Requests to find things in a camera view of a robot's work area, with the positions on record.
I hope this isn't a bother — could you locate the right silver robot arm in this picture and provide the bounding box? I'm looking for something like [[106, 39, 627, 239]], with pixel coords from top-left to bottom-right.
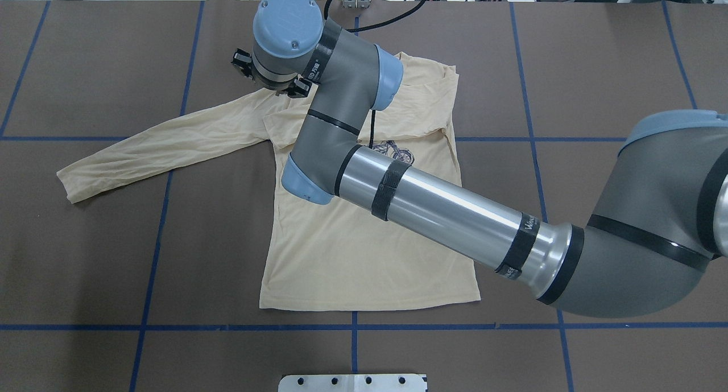
[[250, 0, 726, 319]]

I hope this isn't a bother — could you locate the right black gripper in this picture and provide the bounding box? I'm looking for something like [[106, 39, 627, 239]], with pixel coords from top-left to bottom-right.
[[251, 68, 313, 97]]

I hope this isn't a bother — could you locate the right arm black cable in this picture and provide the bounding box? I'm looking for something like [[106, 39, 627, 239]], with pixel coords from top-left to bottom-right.
[[323, 0, 433, 33]]

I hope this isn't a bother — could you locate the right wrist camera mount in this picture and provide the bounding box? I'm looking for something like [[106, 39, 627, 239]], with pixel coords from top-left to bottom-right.
[[230, 49, 253, 78]]

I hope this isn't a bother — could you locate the cream long-sleeve printed shirt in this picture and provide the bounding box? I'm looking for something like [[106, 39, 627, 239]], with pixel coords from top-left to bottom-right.
[[56, 52, 481, 311]]

